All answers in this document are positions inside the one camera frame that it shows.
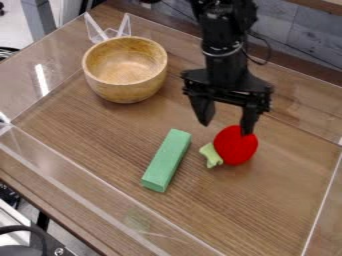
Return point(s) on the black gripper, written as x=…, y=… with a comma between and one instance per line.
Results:
x=225, y=81

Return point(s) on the red plush strawberry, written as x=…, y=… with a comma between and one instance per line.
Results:
x=232, y=148

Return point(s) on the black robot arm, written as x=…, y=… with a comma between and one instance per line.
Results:
x=225, y=20

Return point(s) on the green rectangular block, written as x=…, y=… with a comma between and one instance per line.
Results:
x=166, y=160

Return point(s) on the wooden bowl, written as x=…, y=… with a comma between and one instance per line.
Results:
x=126, y=68

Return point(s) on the clear acrylic tray enclosure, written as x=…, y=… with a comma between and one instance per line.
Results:
x=117, y=172

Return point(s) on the black metal bracket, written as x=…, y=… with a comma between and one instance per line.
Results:
x=55, y=247

